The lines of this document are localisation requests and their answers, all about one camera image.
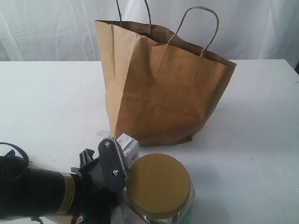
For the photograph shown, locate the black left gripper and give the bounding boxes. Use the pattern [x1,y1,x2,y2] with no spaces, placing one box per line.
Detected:
[71,149,120,224]

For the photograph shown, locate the small white blue milk carton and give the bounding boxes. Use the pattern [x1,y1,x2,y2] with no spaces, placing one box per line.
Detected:
[117,133,140,167]

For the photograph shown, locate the clear jar with yellow lid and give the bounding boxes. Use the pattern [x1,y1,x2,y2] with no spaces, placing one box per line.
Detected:
[121,153,195,224]

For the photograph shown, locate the brown paper bag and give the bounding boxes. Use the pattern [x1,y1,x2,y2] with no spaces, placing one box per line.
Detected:
[94,0,237,147]

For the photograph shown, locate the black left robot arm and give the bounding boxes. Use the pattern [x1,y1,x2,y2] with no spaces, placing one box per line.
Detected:
[0,150,126,224]

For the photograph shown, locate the spaghetti packet with Italian flag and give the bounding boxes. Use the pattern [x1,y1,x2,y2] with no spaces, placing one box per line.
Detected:
[29,162,73,224]

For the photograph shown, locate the clear tape piece on table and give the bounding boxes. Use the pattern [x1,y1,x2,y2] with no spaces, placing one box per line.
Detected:
[96,130,111,138]

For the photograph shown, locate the white backdrop curtain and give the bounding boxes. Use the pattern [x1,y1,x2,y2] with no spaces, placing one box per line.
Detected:
[0,0,299,67]

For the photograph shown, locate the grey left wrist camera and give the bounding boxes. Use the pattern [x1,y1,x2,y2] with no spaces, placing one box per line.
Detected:
[98,137,129,193]

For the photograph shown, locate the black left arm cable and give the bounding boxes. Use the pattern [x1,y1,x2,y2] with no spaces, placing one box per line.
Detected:
[0,142,30,178]

